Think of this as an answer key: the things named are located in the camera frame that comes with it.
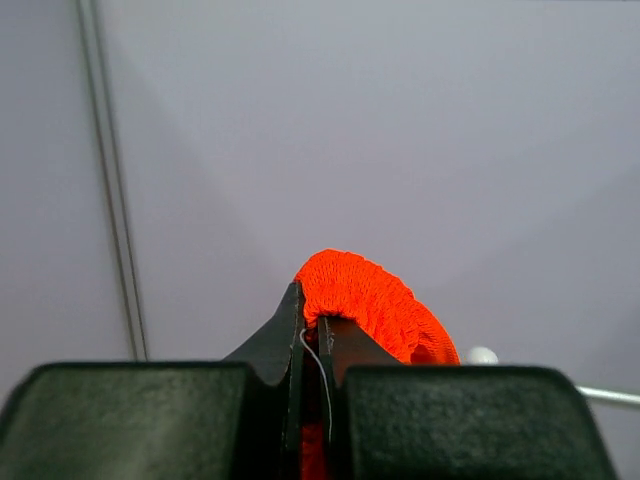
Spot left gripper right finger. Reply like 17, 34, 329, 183
317, 314, 621, 480

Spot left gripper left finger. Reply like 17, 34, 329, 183
1, 283, 304, 479

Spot orange shorts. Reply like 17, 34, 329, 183
294, 250, 461, 479

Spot white metal clothes rack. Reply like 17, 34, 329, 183
465, 346, 639, 410

